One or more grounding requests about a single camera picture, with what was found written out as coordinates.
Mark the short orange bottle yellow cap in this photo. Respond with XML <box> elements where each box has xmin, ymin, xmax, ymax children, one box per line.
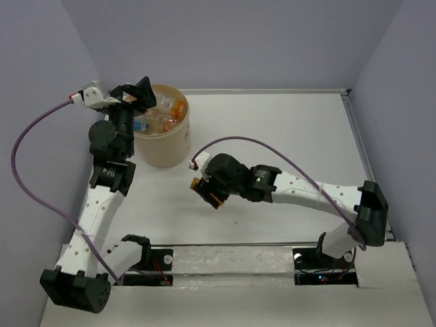
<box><xmin>190</xmin><ymin>178</ymin><xmax>229</xmax><ymax>209</ymax></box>

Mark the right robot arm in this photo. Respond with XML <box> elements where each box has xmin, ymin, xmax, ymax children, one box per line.
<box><xmin>189</xmin><ymin>152</ymin><xmax>388</xmax><ymax>270</ymax></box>

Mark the beige plastic bin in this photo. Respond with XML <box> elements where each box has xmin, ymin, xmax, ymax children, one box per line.
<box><xmin>134</xmin><ymin>84</ymin><xmax>191</xmax><ymax>168</ymax></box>

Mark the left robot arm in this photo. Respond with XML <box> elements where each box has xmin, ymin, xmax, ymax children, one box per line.
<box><xmin>40</xmin><ymin>76</ymin><xmax>157</xmax><ymax>313</ymax></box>

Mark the clear bottle blue cap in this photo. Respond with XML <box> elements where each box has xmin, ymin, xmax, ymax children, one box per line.
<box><xmin>134</xmin><ymin>115</ymin><xmax>150</xmax><ymax>132</ymax></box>

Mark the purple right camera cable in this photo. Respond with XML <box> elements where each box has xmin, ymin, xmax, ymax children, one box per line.
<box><xmin>190</xmin><ymin>136</ymin><xmax>367</xmax><ymax>283</ymax></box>

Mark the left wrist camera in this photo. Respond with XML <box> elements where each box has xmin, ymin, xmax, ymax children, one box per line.
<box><xmin>69</xmin><ymin>79</ymin><xmax>121</xmax><ymax>110</ymax></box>

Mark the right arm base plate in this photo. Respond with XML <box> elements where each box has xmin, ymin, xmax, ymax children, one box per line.
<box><xmin>292</xmin><ymin>247</ymin><xmax>358</xmax><ymax>286</ymax></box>

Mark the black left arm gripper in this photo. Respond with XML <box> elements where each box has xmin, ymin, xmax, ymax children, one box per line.
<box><xmin>101</xmin><ymin>76</ymin><xmax>156</xmax><ymax>157</ymax></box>

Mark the orange bottle with white cap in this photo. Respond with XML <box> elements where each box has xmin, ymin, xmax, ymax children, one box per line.
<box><xmin>162</xmin><ymin>118</ymin><xmax>180</xmax><ymax>133</ymax></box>

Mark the tall orange juice bottle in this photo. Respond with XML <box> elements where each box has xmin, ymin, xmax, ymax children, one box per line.
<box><xmin>155</xmin><ymin>93</ymin><xmax>187</xmax><ymax>121</ymax></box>

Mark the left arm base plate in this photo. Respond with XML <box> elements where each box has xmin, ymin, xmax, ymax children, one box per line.
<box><xmin>121</xmin><ymin>247</ymin><xmax>174</xmax><ymax>287</ymax></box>

